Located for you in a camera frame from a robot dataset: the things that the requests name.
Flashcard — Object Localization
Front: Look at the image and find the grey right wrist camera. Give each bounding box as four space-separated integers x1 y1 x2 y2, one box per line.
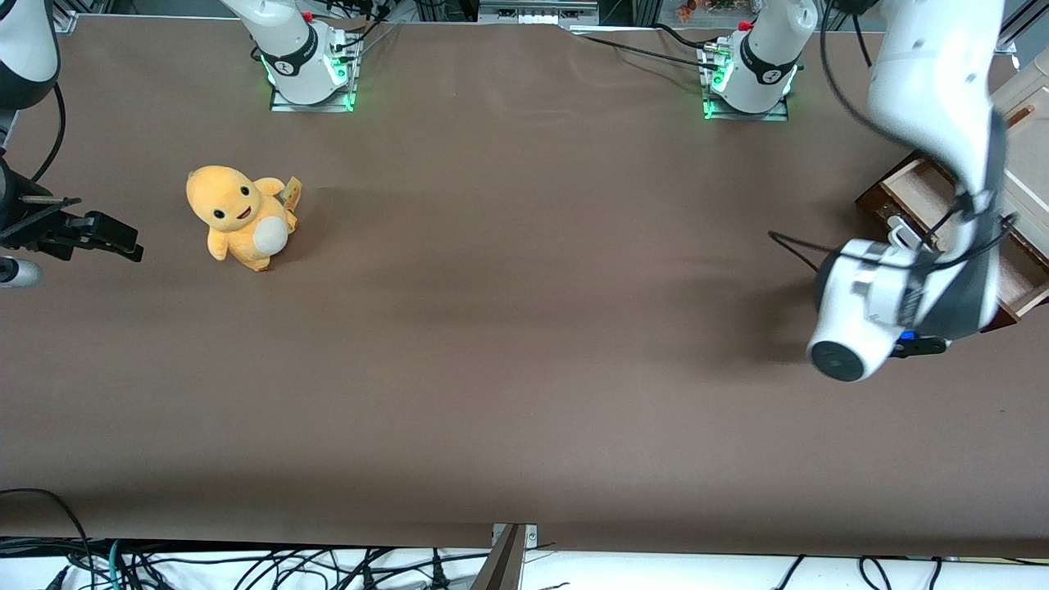
0 257 43 288

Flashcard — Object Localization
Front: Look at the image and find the brown table cover sheet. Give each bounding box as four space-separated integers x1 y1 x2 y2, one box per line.
0 15 1049 560

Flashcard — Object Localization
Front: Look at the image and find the cream wooden cabinet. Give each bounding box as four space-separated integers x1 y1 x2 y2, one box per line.
988 64 1049 247

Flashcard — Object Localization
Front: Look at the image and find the brown wooden drawer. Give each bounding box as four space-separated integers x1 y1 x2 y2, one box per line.
855 150 1049 333

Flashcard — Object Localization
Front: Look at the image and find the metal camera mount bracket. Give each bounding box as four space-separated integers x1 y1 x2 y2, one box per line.
471 522 539 590

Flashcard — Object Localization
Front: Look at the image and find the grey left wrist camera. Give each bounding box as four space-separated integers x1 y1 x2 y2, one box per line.
887 215 925 252

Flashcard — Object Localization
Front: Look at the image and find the aluminium frame rail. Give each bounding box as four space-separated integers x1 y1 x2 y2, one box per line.
478 0 601 26

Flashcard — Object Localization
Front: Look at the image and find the yellow plush toy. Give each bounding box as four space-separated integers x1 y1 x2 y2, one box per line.
185 164 303 273

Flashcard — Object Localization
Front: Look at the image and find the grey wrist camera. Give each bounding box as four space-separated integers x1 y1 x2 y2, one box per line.
887 215 925 252
0 257 43 288

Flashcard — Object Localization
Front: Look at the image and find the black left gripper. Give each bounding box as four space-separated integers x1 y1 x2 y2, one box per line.
892 329 952 361

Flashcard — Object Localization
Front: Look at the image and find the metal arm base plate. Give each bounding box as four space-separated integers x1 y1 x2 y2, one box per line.
702 90 790 123
269 78 359 114

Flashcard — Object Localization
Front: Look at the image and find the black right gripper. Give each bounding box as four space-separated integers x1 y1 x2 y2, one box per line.
0 157 145 264

